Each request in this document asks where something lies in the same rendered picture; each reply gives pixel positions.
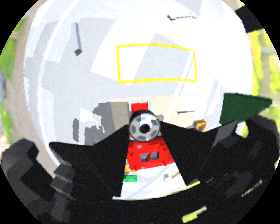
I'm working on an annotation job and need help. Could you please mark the beige rectangular block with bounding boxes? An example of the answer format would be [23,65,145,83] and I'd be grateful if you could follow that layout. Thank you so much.
[171,172,181,180]

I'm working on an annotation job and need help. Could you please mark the green flat rectangular patch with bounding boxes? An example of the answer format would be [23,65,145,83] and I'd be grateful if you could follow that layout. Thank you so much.
[123,175,137,183]

